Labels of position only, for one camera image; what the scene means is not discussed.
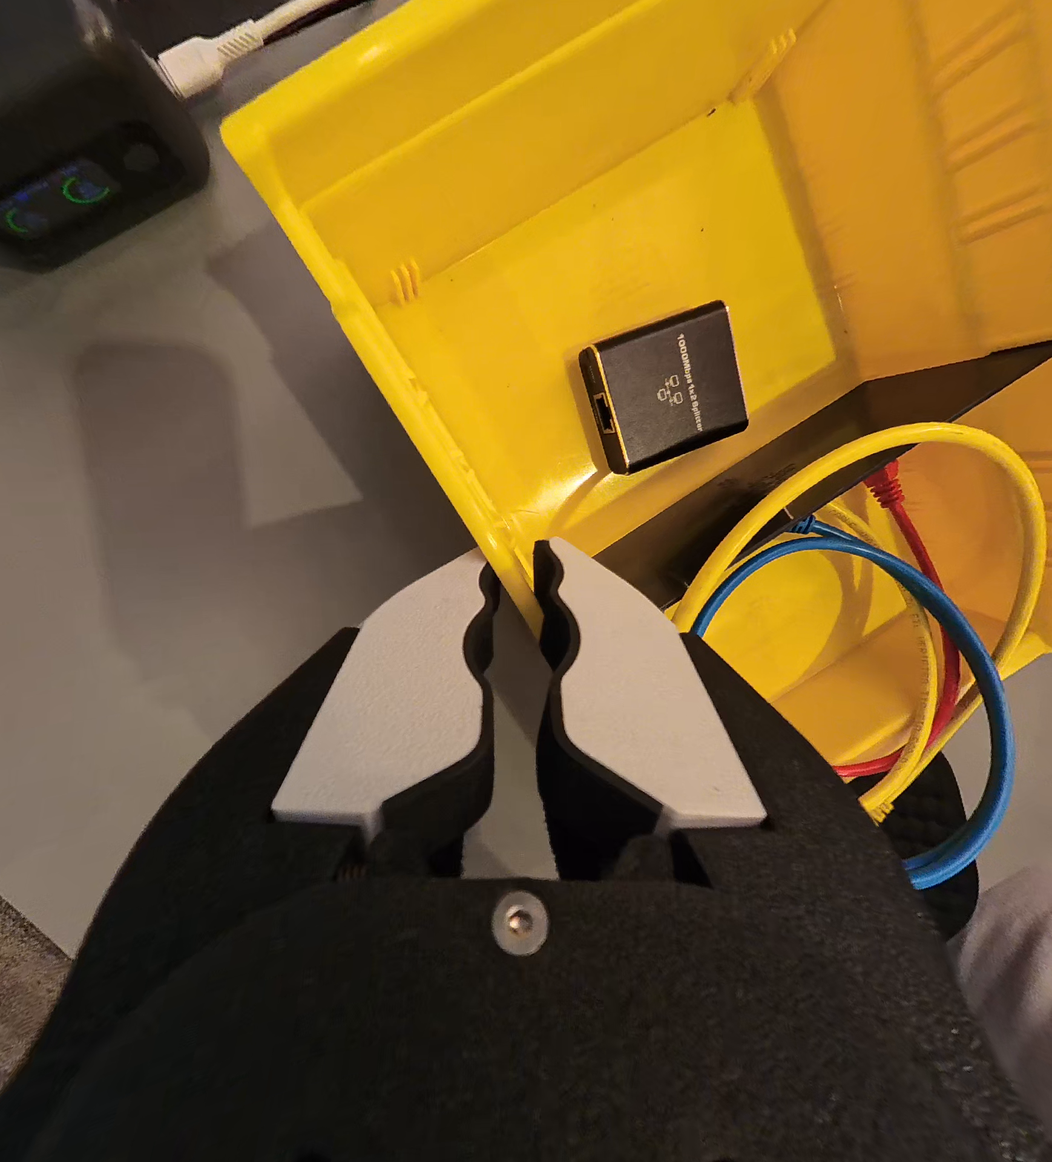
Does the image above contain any small black box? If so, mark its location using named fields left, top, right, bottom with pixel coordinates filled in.
left=0, top=0, right=212, bottom=274

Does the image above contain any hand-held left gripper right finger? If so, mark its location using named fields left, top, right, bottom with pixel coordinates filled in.
left=533, top=539, right=769, bottom=883

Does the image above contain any red ethernet cable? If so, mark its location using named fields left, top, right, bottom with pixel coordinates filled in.
left=830, top=459, right=965, bottom=781

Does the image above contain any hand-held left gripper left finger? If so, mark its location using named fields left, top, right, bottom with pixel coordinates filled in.
left=270, top=549, right=500, bottom=875

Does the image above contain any black wrist rest pad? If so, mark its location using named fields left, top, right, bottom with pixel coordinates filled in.
left=880, top=754, right=982, bottom=942

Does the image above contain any black ethernet splitter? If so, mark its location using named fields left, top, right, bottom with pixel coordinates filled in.
left=577, top=300, right=751, bottom=477

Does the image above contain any yellow ethernet cable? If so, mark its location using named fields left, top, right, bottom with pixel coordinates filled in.
left=671, top=422, right=1051, bottom=821

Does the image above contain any blue ethernet cable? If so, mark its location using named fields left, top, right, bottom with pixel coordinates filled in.
left=689, top=513, right=1018, bottom=891

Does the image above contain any yellow plastic bin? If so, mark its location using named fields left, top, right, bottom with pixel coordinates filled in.
left=219, top=0, right=1052, bottom=775

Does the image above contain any white cable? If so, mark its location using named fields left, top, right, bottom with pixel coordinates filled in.
left=156, top=0, right=338, bottom=101

